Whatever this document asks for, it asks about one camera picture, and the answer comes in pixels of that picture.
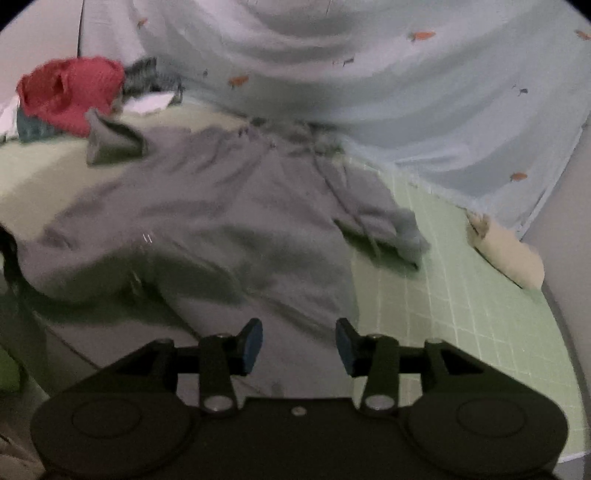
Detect grey zip hoodie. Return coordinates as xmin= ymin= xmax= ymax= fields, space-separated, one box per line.
xmin=18 ymin=111 xmax=429 ymax=397

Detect green plaid shirt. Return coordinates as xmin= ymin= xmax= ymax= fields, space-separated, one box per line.
xmin=122 ymin=57 xmax=183 ymax=103

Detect white folded cloth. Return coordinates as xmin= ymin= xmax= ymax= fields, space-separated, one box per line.
xmin=122 ymin=92 xmax=175 ymax=116

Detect green grid cutting mat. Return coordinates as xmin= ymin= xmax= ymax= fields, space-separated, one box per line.
xmin=0 ymin=101 xmax=585 ymax=462

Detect blue denim jeans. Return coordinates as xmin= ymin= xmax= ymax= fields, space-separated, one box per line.
xmin=16 ymin=107 xmax=62 ymax=143

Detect green cloth at edge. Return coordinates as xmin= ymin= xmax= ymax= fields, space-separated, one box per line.
xmin=0 ymin=347 xmax=22 ymax=394

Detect beige cloth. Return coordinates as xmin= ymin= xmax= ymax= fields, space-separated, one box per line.
xmin=466 ymin=212 xmax=545 ymax=290

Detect white garment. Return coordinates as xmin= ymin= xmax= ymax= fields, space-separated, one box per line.
xmin=0 ymin=95 xmax=20 ymax=143

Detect red checked garment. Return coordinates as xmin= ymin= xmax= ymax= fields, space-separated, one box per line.
xmin=16 ymin=57 xmax=125 ymax=138

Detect light green carrot print sheet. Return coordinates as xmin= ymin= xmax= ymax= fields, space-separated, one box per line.
xmin=79 ymin=1 xmax=590 ymax=234

